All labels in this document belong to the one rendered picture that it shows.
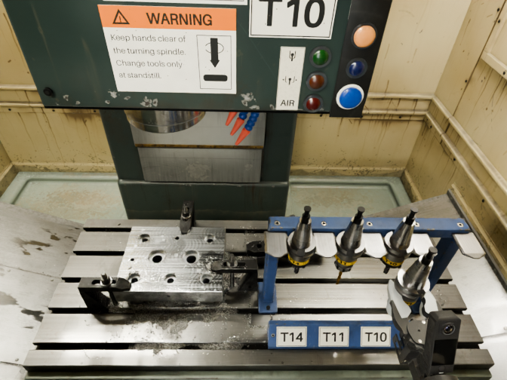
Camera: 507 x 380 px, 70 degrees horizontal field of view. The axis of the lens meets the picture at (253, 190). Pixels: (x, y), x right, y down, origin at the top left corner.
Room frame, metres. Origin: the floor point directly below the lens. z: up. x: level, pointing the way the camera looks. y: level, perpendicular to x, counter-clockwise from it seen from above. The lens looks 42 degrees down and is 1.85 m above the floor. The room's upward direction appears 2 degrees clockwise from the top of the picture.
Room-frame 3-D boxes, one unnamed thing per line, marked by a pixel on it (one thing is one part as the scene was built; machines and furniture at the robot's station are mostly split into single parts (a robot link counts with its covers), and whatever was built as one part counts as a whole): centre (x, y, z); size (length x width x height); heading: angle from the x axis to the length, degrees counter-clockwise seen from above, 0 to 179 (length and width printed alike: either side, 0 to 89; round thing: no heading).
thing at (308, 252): (0.53, -0.11, 1.21); 0.06 x 0.06 x 0.03
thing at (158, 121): (0.64, 0.18, 1.52); 0.16 x 0.16 x 0.12
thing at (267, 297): (0.58, -0.05, 1.05); 0.10 x 0.05 x 0.30; 3
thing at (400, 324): (0.36, -0.31, 1.19); 0.09 x 0.05 x 0.02; 16
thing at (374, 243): (0.53, -0.28, 1.21); 0.07 x 0.05 x 0.01; 3
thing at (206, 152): (1.09, 0.20, 1.16); 0.48 x 0.05 x 0.51; 93
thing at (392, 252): (0.54, -0.33, 1.21); 0.06 x 0.06 x 0.03
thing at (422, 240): (0.54, -0.39, 1.21); 0.07 x 0.05 x 0.01; 3
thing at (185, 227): (0.80, 0.21, 0.97); 0.13 x 0.03 x 0.15; 3
